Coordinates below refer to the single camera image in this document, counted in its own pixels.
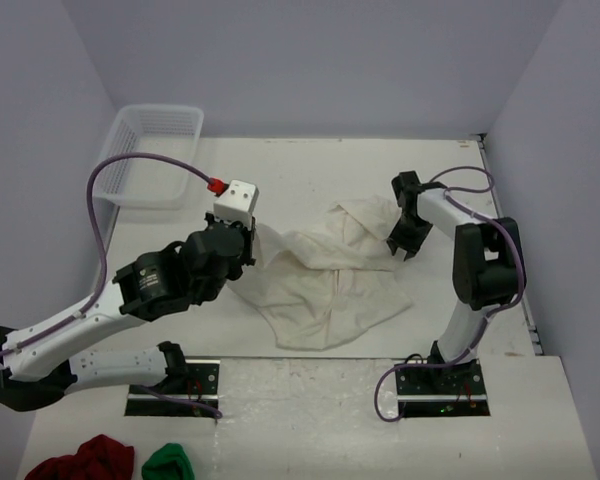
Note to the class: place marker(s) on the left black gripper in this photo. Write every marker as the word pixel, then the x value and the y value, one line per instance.
pixel 248 255

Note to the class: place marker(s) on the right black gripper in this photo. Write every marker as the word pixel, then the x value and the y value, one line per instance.
pixel 412 246

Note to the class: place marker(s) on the white t shirt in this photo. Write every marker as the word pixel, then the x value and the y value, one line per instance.
pixel 325 285

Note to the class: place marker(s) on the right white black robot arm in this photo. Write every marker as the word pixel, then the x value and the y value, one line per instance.
pixel 488 272

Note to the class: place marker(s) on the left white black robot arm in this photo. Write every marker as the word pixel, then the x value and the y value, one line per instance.
pixel 40 365

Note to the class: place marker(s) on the green t shirt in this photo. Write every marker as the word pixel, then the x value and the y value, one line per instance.
pixel 170 462

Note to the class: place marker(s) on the red t shirt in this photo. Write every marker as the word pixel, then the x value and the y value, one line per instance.
pixel 98 458

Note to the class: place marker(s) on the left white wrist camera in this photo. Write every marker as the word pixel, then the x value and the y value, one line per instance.
pixel 237 203

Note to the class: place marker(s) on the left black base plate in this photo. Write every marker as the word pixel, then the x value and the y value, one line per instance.
pixel 193 396

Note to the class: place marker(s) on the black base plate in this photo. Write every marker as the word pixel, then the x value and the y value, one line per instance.
pixel 459 391
pixel 193 396

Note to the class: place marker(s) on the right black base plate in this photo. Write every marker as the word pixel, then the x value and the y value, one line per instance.
pixel 459 391

